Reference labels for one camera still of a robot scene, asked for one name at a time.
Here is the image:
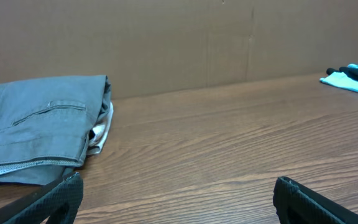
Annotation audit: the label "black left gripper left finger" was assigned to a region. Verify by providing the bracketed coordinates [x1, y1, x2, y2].
[0, 172, 83, 224]

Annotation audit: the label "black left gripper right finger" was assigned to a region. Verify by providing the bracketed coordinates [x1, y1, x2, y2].
[273, 176, 358, 224]

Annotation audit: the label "folded grey trousers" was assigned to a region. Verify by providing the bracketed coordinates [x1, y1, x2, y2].
[0, 75, 111, 185]

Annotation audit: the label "folded beige garment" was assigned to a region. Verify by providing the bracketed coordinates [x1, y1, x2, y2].
[86, 101, 114, 156]

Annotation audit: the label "light blue t-shirt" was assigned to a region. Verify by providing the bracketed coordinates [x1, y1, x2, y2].
[319, 72, 358, 93]

